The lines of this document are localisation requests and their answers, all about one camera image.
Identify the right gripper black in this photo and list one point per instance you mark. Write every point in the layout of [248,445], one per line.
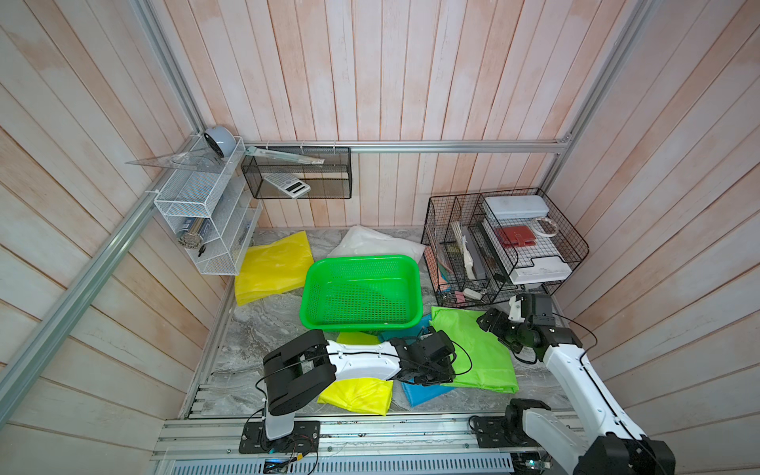
[496,327]

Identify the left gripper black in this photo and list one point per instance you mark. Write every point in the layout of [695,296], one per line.
[446,374]

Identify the blue raincoat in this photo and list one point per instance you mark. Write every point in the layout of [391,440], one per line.
[417,394]

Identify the lime green raincoat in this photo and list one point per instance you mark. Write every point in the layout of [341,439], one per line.
[482,362]

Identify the neon yellow raincoat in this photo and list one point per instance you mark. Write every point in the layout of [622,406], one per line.
[369,396]

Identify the green plastic basket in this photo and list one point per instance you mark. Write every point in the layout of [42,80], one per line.
[362,294]

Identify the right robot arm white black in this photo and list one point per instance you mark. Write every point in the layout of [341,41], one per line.
[612,443]

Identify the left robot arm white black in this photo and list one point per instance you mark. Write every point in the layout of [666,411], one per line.
[299,371]

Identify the white folded raincoat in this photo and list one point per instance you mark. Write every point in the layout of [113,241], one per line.
[364,242]

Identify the metal ruler in basket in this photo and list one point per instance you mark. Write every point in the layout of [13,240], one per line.
[285,156]

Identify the white flat box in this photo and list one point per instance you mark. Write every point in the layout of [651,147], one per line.
[543,269]

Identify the red card holder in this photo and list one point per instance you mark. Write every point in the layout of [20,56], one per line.
[519,236]

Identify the white pencil case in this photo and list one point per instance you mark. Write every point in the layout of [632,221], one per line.
[516,207]

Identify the white calculator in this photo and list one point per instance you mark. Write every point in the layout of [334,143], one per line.
[288,184]

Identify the rolled silver item on shelf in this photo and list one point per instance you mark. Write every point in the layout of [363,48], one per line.
[192,232]

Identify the grey round tape dispenser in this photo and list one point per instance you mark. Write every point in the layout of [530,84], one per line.
[221,141]

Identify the clear triangle ruler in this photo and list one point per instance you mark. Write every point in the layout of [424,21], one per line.
[194,161]

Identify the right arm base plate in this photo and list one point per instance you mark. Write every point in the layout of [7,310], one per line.
[498,432]

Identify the black wire desk organizer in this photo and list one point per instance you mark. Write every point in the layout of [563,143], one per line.
[484,248]

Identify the black mesh wall basket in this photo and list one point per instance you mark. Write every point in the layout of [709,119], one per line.
[331,180]

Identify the white wire shelf rack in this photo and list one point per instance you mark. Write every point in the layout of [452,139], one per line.
[219,193]

